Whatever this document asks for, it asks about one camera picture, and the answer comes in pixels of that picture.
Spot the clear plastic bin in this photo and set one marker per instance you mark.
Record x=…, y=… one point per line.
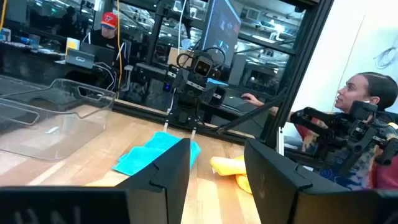
x=62, y=137

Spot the large dark monitor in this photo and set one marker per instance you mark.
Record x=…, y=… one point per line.
x=222, y=28

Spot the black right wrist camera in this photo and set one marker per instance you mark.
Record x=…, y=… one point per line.
x=202, y=67

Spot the grey laptop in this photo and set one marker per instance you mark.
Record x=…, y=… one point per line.
x=79, y=58

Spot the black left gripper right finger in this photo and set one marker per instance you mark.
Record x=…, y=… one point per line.
x=280, y=193

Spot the orange microfiber towel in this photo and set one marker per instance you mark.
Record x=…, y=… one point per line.
x=228, y=166

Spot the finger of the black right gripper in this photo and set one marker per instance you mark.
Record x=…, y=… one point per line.
x=219, y=96
x=182, y=81

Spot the teal microfiber towel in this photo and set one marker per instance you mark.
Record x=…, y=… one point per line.
x=140, y=155

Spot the person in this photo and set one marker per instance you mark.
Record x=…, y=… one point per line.
x=354, y=90
x=107, y=37
x=69, y=20

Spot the black aluminium table frame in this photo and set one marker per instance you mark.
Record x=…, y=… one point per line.
x=298, y=62

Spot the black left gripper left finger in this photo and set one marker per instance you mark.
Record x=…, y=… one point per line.
x=155, y=193

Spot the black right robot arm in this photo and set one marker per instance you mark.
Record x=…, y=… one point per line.
x=186, y=113

